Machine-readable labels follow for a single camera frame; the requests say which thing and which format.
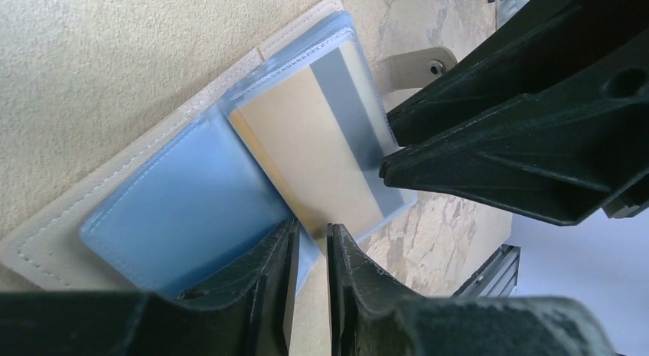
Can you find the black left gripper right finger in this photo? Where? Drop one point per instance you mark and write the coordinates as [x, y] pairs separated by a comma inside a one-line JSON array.
[[373, 313]]

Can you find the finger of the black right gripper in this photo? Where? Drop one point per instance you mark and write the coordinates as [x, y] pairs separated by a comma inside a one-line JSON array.
[[556, 156], [545, 43]]

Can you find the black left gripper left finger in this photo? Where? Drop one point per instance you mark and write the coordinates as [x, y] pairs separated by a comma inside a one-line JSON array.
[[246, 308]]

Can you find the beige leather card holder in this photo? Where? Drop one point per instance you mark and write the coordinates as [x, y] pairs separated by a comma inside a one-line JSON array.
[[187, 198]]

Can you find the aluminium frame rail right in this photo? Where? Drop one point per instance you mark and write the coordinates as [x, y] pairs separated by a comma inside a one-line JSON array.
[[496, 277]]

